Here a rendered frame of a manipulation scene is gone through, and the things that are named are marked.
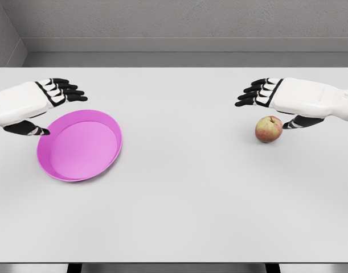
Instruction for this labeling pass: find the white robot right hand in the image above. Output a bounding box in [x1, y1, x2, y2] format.
[234, 77, 334, 130]

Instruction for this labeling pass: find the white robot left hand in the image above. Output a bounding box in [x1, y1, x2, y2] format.
[0, 77, 89, 137]

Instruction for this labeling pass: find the red-yellow apple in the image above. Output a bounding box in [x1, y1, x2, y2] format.
[255, 115, 284, 144]

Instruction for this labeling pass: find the pink round plate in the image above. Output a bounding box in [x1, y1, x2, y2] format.
[36, 109, 124, 183]

